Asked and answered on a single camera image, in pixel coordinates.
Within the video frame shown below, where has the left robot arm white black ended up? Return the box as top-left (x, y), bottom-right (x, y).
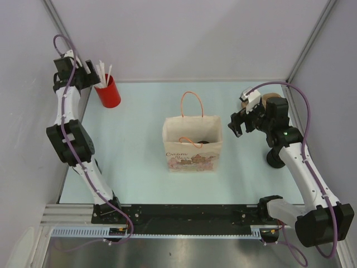
top-left (46, 55), bottom-right (123, 224)

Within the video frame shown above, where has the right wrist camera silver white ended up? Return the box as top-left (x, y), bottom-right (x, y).
top-left (239, 87), bottom-right (262, 114)

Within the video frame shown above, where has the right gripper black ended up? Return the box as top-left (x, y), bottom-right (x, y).
top-left (228, 100), bottom-right (273, 137)

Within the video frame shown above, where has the aluminium frame post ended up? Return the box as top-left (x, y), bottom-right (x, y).
top-left (42, 0), bottom-right (93, 87)
top-left (286, 0), bottom-right (339, 83)

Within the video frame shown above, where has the white slotted cable duct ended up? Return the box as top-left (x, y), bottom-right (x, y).
top-left (51, 225), bottom-right (268, 240)

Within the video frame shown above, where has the aluminium frame post left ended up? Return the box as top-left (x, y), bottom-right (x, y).
top-left (42, 0), bottom-right (93, 87)

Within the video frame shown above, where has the red plastic cup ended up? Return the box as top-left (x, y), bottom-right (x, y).
top-left (94, 74), bottom-right (121, 108)

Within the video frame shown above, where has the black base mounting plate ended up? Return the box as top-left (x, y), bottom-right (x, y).
top-left (91, 203), bottom-right (291, 235)

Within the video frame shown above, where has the aluminium frame post right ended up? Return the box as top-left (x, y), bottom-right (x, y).
top-left (286, 0), bottom-right (339, 83)

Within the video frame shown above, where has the white paper takeout bag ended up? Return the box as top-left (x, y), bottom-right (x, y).
top-left (162, 91), bottom-right (223, 173)

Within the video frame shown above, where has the wrist camera silver white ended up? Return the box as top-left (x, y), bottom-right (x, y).
top-left (239, 87), bottom-right (262, 114)
top-left (61, 50), bottom-right (83, 68)

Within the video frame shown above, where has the black coffee cup left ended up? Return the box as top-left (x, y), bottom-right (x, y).
top-left (95, 159), bottom-right (102, 173)

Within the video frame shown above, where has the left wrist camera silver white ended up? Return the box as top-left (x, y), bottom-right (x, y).
top-left (61, 50), bottom-right (83, 68)

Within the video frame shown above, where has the brown pulp cup carrier stack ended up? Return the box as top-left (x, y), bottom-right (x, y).
top-left (241, 93), bottom-right (282, 108)

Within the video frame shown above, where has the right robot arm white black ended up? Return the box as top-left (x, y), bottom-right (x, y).
top-left (228, 96), bottom-right (355, 247)

